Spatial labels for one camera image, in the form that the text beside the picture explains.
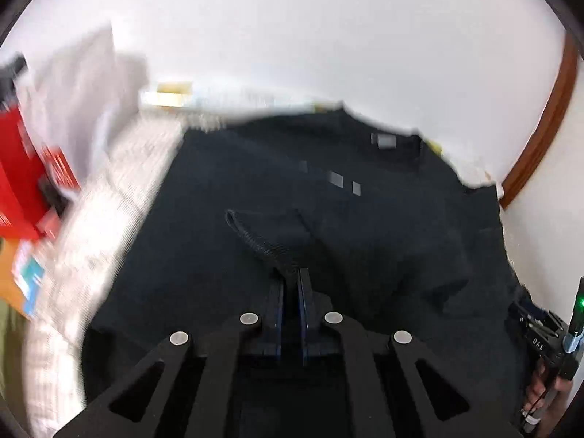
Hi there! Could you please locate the black sweatshirt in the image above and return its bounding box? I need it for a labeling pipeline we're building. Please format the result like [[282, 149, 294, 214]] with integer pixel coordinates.
[[67, 110, 525, 437]]

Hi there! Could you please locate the person's right hand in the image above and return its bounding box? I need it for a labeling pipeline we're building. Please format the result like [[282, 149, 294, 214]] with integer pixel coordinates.
[[523, 359, 573, 418]]

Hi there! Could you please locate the striped grey mattress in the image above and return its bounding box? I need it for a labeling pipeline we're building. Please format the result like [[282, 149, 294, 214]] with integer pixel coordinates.
[[23, 110, 223, 437]]

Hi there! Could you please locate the blue tissue box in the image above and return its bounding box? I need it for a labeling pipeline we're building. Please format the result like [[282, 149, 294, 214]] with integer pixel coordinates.
[[12, 240, 45, 316]]

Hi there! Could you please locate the green bed sheet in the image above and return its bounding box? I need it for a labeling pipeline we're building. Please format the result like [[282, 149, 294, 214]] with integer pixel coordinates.
[[1, 300, 28, 429]]

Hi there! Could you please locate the white duck pattern bolster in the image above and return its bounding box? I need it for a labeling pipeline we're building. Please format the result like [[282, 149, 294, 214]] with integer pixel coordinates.
[[139, 84, 342, 116]]

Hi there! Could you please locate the wooden bedside table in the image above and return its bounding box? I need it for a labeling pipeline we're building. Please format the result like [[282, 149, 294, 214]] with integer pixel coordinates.
[[0, 238, 26, 316]]

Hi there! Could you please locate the red paper shopping bag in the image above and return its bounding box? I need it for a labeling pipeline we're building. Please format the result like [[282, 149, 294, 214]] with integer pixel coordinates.
[[1, 104, 79, 240]]

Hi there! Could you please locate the white Miniso plastic bag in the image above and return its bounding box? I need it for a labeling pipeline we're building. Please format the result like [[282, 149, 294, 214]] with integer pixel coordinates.
[[16, 27, 149, 200]]

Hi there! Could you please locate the grey plaid cloth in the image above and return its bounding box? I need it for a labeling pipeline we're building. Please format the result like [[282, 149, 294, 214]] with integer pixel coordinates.
[[0, 53, 28, 104]]

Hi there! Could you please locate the black cable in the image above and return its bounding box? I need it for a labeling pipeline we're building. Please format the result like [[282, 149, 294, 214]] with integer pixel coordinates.
[[519, 355, 558, 425]]

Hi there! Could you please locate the brown wooden door frame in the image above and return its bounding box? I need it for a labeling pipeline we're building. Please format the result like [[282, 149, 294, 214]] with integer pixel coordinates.
[[500, 32, 580, 210]]

